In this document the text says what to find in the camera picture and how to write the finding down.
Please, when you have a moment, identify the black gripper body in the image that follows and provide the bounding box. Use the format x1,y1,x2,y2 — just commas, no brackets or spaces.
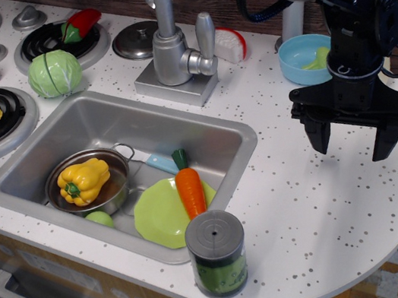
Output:
289,48,398,130

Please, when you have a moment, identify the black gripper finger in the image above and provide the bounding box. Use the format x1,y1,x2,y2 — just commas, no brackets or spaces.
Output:
303,114,331,154
372,119,398,161

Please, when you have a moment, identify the orange toy carrot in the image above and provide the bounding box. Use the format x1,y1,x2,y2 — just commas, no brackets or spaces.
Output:
172,148,207,220

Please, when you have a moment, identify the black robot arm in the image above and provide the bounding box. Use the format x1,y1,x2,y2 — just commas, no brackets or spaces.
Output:
288,0,398,161

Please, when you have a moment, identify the green plastic plate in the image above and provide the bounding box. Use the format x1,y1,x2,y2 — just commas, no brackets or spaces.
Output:
127,170,226,257

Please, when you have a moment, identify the green toy piece in bowl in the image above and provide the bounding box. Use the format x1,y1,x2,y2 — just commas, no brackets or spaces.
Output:
302,46,330,71

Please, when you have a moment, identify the light blue bowl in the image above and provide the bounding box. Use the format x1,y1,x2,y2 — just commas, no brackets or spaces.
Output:
277,34,331,86

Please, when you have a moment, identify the cream detergent bottle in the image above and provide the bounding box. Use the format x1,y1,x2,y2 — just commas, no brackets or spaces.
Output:
281,1,305,42

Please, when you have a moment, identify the red white cheese wedge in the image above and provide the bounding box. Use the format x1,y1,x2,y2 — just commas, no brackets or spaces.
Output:
214,27,247,64

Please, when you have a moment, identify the grey green toy can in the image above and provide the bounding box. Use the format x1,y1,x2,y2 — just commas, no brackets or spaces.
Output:
185,210,248,298

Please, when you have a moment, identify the silver toy faucet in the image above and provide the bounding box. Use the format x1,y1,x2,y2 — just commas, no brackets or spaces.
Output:
134,0,219,106

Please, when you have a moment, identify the steel pot lid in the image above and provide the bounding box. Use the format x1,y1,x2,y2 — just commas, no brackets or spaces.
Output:
112,21,158,61

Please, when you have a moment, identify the small steel pot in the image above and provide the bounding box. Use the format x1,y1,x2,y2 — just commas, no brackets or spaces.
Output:
45,148,130,217

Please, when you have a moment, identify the steel sink basin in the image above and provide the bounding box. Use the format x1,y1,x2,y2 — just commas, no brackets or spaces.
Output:
0,91,257,265

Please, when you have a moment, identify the green toy lime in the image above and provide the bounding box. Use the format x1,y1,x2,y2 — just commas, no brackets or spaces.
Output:
85,211,115,228

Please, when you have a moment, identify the yellow toy bell pepper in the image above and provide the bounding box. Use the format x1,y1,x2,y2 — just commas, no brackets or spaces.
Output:
56,157,110,207

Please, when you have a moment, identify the red toy chili pepper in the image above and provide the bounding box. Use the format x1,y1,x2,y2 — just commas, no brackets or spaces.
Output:
61,8,102,44

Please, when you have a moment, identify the green toy cabbage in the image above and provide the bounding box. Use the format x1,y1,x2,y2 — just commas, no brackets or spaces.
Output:
28,50,83,98

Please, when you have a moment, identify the black stove burner back right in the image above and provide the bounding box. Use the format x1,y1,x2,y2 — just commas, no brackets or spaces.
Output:
14,21,111,75

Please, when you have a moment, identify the silver stove knob top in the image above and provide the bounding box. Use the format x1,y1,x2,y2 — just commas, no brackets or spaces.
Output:
12,5,47,31

